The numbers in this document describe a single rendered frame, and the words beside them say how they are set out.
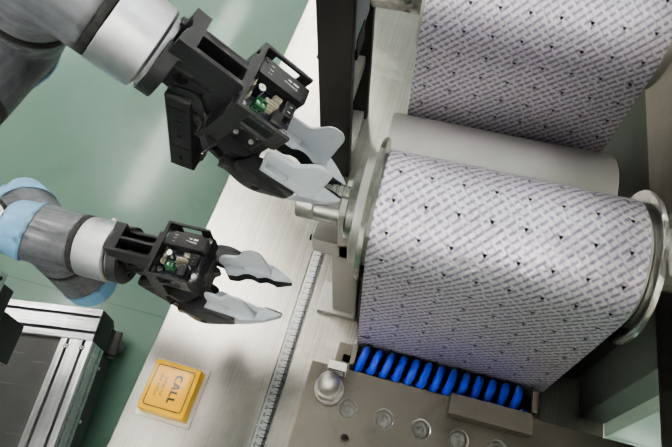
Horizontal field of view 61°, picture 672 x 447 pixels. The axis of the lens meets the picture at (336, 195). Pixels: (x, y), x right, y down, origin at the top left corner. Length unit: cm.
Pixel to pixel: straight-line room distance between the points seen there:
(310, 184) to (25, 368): 138
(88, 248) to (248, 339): 29
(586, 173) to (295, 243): 49
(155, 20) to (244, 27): 226
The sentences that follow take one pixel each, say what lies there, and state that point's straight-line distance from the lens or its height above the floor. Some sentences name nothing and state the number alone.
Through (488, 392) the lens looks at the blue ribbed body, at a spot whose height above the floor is 104.
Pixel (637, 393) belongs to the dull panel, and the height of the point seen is 105.
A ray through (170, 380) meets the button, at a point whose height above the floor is 92.
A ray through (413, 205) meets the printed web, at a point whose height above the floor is 131.
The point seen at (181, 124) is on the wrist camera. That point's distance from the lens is 52.
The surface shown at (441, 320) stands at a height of 116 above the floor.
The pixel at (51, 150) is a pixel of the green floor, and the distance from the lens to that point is 246.
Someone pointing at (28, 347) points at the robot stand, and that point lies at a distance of 181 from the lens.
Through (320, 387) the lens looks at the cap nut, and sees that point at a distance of 69.
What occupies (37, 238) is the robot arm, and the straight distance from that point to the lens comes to 76.
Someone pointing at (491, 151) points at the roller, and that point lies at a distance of 65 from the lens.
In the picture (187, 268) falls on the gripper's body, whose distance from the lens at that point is 67.
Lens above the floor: 174
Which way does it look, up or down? 57 degrees down
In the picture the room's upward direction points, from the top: straight up
